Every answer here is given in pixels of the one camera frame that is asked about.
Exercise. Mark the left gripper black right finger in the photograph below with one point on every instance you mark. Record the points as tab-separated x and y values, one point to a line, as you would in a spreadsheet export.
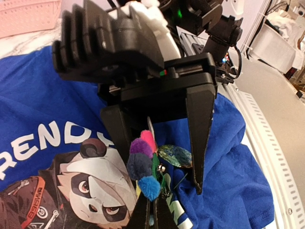
162	215

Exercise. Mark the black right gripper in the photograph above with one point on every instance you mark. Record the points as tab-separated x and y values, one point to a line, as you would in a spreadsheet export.
188	90

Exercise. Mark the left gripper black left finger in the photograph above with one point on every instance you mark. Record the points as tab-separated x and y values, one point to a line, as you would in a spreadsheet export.
141	214

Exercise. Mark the silver round brooch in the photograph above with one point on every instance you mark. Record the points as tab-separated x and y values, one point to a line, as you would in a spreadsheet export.
176	156

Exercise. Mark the blue printed t-shirt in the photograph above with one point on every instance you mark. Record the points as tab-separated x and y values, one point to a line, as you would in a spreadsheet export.
59	168

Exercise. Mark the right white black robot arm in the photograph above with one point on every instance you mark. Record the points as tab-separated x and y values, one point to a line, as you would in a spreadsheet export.
195	16

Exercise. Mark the pink perforated plastic basket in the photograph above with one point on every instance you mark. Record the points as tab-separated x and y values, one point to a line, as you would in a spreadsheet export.
25	16

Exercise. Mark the aluminium front rail frame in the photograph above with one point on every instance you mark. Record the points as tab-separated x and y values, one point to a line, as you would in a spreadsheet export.
275	134

